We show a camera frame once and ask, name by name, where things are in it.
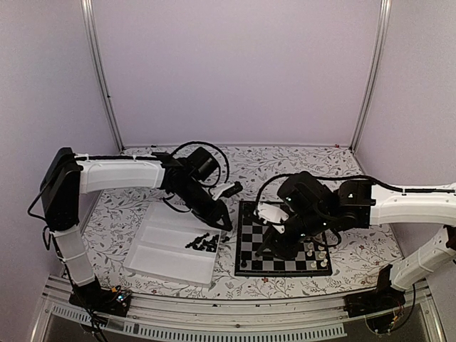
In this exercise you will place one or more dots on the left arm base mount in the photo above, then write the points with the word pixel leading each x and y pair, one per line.
pixel 114 301

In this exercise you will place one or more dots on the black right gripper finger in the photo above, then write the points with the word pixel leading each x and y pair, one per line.
pixel 265 249
pixel 285 251

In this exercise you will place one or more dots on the aluminium frame post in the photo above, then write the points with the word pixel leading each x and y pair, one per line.
pixel 378 49
pixel 94 47

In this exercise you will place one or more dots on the aluminium frame post right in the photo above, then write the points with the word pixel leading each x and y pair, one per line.
pixel 378 49

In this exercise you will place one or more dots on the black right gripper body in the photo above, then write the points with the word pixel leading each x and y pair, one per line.
pixel 313 224

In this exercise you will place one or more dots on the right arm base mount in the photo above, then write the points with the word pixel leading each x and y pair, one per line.
pixel 381 308

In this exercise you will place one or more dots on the aluminium front rail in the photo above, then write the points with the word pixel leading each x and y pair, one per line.
pixel 316 318

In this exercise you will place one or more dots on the white plastic tray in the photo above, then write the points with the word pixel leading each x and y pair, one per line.
pixel 158 249

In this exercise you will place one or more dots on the black and silver chessboard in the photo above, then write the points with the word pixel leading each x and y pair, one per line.
pixel 250 231

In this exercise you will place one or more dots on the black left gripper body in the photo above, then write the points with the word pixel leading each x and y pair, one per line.
pixel 190 197

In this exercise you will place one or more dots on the aluminium frame post left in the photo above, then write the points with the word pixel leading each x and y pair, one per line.
pixel 94 47

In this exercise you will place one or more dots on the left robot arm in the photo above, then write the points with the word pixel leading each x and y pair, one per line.
pixel 72 175

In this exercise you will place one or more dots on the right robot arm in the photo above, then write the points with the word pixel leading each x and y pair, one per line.
pixel 361 202

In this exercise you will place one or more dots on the pile of black chess pieces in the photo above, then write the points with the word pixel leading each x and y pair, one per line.
pixel 207 242

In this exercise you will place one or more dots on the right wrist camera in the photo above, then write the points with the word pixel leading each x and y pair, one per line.
pixel 272 215

